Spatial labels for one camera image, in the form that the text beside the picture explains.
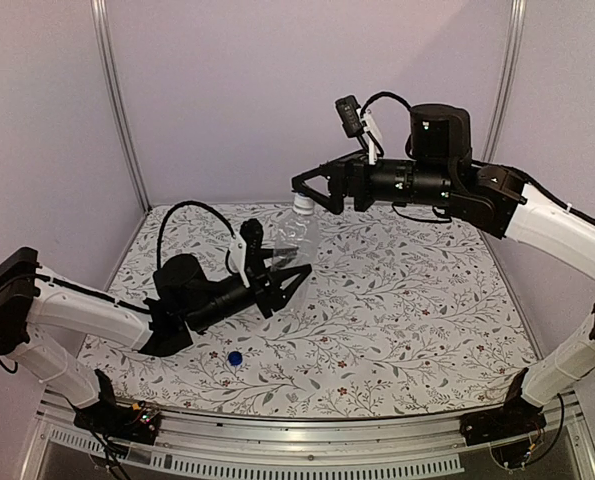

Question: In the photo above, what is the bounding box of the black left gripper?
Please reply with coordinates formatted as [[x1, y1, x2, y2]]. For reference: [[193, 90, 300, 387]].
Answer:
[[186, 249, 312, 334]]

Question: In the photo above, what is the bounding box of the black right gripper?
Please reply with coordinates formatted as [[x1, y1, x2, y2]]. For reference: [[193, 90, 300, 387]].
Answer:
[[291, 148, 454, 214]]

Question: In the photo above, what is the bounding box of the clear bottle white cap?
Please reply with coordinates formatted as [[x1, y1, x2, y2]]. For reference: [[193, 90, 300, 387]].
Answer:
[[269, 209, 322, 306]]

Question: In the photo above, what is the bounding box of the white blue bottle cap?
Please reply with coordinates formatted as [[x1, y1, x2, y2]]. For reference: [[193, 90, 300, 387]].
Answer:
[[292, 193, 315, 216]]

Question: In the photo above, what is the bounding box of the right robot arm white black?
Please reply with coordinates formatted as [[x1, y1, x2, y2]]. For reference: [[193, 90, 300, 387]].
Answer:
[[292, 104, 595, 436]]

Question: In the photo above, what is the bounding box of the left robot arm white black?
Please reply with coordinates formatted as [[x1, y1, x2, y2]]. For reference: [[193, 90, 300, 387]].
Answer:
[[0, 247, 312, 434]]

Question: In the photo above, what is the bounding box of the floral patterned table mat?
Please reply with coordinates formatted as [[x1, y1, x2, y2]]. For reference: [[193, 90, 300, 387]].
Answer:
[[79, 205, 536, 418]]

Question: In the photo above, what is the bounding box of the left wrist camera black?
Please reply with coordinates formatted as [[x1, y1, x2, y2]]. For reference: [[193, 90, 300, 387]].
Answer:
[[226, 218, 265, 288]]

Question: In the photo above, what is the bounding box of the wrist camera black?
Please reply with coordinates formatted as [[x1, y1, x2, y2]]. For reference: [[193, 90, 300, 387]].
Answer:
[[226, 218, 265, 288], [335, 95, 384, 165]]

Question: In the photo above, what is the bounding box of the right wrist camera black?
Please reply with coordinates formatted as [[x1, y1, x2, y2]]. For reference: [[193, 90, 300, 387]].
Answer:
[[335, 95, 384, 165]]

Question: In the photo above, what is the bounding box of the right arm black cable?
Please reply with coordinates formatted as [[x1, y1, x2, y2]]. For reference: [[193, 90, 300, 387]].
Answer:
[[361, 90, 413, 119]]

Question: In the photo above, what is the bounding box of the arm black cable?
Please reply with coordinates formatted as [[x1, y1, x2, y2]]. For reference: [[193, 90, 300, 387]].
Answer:
[[361, 90, 413, 119], [156, 200, 238, 266]]

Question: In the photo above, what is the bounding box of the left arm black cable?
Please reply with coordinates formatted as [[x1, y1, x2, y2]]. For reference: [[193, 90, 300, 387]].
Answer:
[[156, 200, 238, 266]]

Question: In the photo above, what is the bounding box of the aluminium front rail frame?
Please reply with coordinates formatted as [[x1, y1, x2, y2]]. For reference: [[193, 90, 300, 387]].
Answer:
[[20, 392, 595, 479]]

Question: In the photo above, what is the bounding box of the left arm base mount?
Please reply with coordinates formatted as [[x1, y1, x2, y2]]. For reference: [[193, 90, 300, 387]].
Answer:
[[73, 369, 161, 445]]

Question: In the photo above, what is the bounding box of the right aluminium corner post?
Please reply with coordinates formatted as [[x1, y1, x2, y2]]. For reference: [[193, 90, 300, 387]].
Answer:
[[482, 0, 527, 163]]

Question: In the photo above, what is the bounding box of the aluminium corner post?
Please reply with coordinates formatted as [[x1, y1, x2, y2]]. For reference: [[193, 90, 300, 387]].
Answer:
[[482, 0, 527, 163], [90, 0, 152, 213]]

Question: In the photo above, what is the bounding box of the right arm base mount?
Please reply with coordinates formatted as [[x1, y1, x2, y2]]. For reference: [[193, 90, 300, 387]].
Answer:
[[459, 405, 547, 470]]

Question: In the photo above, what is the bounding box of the left aluminium corner post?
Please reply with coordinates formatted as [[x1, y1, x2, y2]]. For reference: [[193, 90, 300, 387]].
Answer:
[[90, 0, 152, 213]]

